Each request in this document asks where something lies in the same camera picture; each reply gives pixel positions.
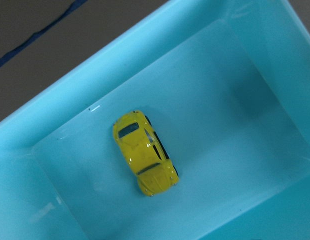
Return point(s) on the yellow beetle toy car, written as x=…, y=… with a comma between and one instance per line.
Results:
x=144, y=153

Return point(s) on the teal plastic bin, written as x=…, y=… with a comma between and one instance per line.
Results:
x=225, y=84

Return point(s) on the brown paper table cover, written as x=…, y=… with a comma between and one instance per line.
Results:
x=42, y=40

